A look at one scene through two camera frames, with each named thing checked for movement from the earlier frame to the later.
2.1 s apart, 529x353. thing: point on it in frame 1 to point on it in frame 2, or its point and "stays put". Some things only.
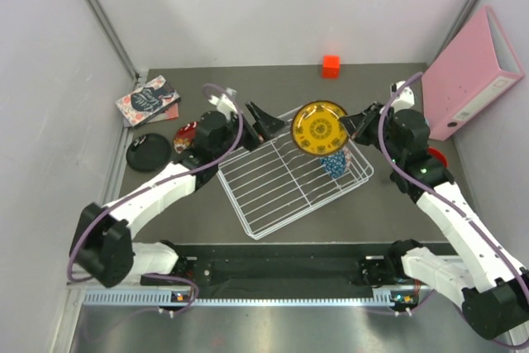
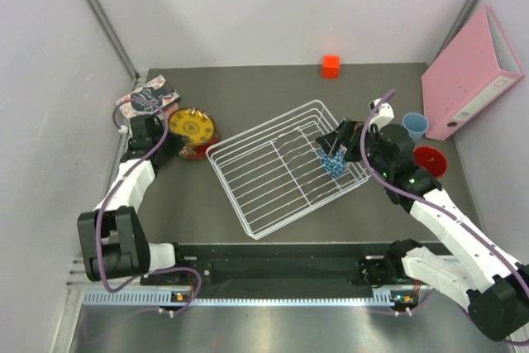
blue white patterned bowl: [336, 164] stays put
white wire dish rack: [275, 182] stays put
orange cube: [331, 67] stays put
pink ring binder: [478, 65] stays put
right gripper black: [355, 121] to [349, 135]
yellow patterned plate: [317, 128] to [193, 124]
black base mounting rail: [292, 264] stays put
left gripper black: [264, 127] to [176, 143]
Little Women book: [147, 101] stays put
